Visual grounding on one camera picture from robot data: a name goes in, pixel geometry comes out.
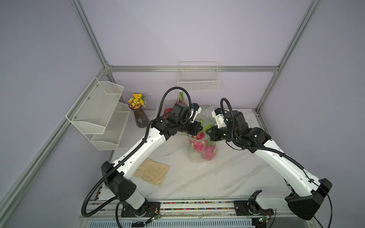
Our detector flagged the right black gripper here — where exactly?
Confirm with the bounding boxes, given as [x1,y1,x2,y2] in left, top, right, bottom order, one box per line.
[206,125,240,143]

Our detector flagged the clear zip-top bag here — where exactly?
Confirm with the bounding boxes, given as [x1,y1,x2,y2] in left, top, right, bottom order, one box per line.
[184,124,218,163]
[195,104,216,127]

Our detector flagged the pink dragon fruit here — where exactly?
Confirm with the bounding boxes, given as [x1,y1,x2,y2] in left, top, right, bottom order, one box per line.
[178,92,186,105]
[163,108,172,118]

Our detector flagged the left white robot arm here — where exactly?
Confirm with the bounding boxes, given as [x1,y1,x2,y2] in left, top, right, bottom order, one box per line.
[81,98,203,218]

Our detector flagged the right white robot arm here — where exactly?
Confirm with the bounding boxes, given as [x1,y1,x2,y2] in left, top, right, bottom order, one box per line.
[207,98,332,220]

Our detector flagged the white plastic basket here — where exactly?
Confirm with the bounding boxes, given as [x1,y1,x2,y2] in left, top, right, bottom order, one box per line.
[156,97,178,117]

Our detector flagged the beige work glove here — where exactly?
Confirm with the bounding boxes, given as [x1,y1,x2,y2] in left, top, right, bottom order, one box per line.
[134,158,170,186]

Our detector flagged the yellow flowers in vase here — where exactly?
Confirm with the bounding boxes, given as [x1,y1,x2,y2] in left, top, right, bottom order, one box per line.
[127,93,149,128]

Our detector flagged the white mesh two-tier shelf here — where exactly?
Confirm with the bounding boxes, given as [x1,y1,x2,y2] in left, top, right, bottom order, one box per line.
[66,78,130,151]

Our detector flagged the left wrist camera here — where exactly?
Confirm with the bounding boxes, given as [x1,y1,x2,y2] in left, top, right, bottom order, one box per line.
[190,103,202,122]

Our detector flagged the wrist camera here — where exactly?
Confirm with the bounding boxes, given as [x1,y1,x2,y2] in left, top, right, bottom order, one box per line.
[190,103,202,122]
[212,108,226,129]

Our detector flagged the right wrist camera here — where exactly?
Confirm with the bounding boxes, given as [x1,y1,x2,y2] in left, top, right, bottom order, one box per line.
[212,108,226,129]

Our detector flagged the white wire wall basket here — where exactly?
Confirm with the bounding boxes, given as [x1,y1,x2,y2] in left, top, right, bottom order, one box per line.
[177,61,220,92]

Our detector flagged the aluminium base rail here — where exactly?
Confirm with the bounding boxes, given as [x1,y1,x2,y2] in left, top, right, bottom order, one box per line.
[76,199,320,228]

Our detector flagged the aluminium frame struts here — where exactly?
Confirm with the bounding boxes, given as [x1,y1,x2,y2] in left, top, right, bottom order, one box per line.
[1,1,310,199]

